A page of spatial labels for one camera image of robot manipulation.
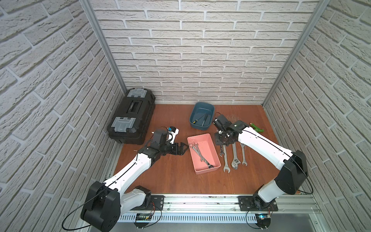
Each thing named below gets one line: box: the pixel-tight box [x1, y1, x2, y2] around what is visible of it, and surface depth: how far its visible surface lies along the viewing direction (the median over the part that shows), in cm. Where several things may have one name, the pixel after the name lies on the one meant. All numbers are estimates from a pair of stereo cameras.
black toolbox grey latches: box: [106, 87, 157, 145], surface depth 94 cm
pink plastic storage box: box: [186, 132, 222, 175], surface depth 92 cm
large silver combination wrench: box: [223, 144, 231, 174], surface depth 90 cm
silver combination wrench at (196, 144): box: [193, 142, 206, 162], surface depth 94 cm
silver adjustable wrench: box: [230, 142, 242, 171], surface depth 89 cm
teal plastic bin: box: [189, 101, 215, 131], surface depth 113 cm
